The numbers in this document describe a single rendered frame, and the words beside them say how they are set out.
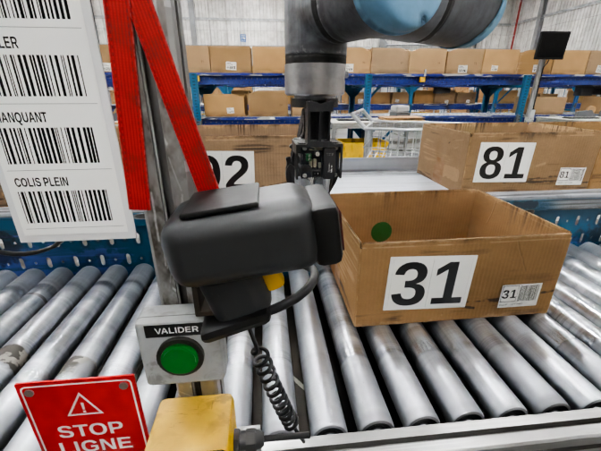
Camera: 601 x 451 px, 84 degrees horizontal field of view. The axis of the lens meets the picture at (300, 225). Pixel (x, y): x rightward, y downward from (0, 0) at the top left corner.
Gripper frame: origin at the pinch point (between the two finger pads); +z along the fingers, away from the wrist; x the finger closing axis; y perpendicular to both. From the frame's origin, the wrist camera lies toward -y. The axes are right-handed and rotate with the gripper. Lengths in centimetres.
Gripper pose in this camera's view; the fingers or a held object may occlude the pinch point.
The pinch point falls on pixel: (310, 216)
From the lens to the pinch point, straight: 60.8
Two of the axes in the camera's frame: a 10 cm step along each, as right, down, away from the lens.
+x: 9.9, -0.5, 1.2
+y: 1.3, 3.7, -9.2
